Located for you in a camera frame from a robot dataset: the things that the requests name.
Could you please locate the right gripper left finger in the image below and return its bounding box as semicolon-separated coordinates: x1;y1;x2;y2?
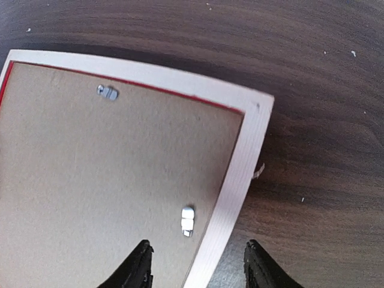
98;239;154;288

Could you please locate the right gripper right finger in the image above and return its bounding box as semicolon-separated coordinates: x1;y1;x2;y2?
244;239;303;288

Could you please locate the brown backing board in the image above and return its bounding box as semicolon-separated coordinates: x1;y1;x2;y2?
1;63;242;287

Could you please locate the wooden picture frame red edge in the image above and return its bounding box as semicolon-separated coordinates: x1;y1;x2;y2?
1;50;274;287

